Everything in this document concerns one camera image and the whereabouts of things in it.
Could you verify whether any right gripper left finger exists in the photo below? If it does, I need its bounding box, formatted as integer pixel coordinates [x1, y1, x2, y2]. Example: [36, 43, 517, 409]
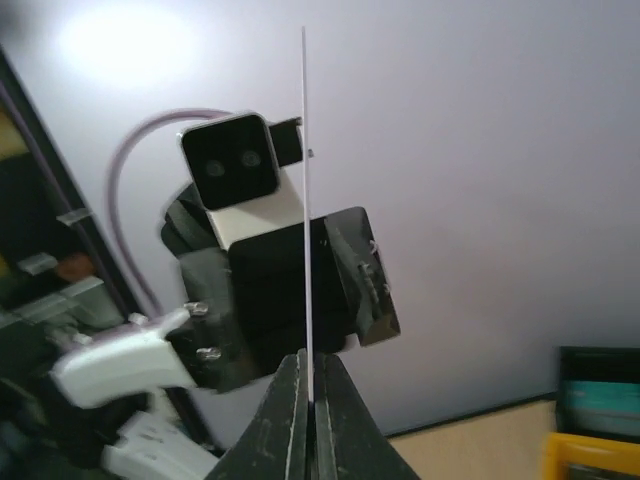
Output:
[207, 349, 309, 480]

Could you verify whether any black bin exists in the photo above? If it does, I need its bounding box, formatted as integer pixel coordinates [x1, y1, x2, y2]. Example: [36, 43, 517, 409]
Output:
[555, 346, 639, 444]

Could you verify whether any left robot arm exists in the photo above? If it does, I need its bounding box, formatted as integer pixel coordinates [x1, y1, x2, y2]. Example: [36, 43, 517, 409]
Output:
[1, 187, 414, 479]

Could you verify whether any yellow bin near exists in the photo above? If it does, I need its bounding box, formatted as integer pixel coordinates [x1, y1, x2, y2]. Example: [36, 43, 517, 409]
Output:
[541, 433, 639, 479]

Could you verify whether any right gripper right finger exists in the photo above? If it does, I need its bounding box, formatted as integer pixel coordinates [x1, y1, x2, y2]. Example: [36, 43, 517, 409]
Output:
[312, 354, 418, 480]

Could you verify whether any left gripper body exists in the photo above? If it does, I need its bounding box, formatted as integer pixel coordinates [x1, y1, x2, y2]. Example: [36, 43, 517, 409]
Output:
[161, 185, 400, 393]

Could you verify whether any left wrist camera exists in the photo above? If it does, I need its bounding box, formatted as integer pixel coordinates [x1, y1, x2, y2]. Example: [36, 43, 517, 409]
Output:
[179, 111, 303, 249]

